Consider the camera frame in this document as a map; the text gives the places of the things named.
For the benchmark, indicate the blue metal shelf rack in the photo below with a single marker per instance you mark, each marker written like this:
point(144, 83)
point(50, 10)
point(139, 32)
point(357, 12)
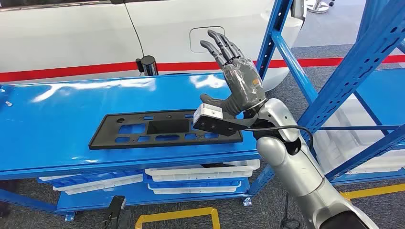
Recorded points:
point(63, 126)
point(386, 91)

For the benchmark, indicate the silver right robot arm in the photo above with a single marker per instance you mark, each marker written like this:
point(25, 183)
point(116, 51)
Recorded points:
point(294, 164)

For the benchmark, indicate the white car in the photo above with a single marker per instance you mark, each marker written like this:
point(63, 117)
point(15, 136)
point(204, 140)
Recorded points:
point(79, 31)

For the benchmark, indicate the yellow floor tape square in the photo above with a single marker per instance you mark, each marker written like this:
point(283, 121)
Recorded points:
point(177, 215)

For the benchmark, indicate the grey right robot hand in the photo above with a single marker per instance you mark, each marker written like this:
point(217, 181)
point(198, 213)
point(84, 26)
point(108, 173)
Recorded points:
point(243, 82)

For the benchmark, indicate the silver stand base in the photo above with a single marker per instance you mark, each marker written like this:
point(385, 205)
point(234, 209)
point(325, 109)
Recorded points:
point(318, 6)

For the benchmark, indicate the blue plastic crate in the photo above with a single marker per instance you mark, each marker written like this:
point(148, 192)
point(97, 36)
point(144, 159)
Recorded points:
point(196, 183)
point(104, 175)

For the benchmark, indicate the long black plastic panel part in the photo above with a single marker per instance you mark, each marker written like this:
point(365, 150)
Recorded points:
point(104, 136)

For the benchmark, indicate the white plastic crate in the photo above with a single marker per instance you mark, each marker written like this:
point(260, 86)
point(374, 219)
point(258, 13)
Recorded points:
point(95, 186)
point(341, 139)
point(379, 166)
point(193, 190)
point(57, 177)
point(202, 173)

